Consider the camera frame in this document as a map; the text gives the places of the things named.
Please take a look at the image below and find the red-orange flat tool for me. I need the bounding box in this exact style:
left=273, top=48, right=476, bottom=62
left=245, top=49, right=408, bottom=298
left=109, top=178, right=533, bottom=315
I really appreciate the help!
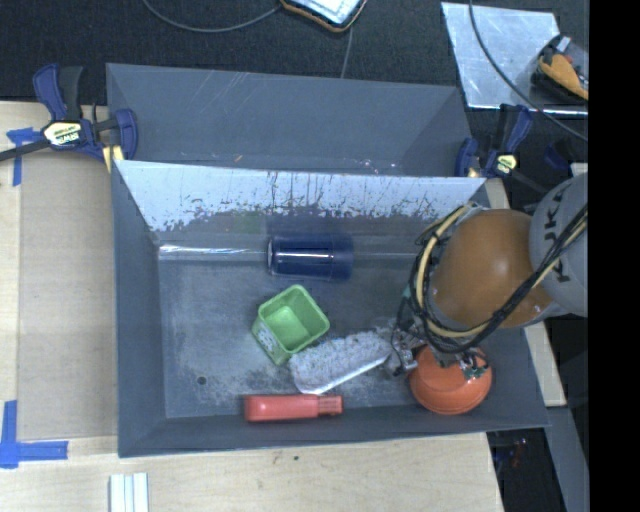
left=243, top=393, right=345, bottom=424

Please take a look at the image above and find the green square cup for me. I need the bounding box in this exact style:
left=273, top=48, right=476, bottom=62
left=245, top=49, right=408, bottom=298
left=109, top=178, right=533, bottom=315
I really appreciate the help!
left=250, top=283, right=332, bottom=367

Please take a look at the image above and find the grey metal bin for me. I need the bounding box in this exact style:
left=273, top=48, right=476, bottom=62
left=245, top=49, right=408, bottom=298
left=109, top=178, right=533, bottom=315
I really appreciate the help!
left=104, top=62, right=552, bottom=459

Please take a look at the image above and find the dark blue cup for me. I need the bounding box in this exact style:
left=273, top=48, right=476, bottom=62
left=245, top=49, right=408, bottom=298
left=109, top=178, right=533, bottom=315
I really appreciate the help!
left=266, top=232, right=356, bottom=282

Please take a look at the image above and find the white scrubbing brush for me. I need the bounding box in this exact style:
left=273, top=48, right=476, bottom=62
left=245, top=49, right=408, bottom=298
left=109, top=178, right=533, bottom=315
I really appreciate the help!
left=288, top=329, right=394, bottom=396

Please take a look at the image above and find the orange round bowl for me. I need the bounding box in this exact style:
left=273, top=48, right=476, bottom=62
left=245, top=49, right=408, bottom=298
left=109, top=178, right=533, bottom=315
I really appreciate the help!
left=407, top=343, right=494, bottom=417

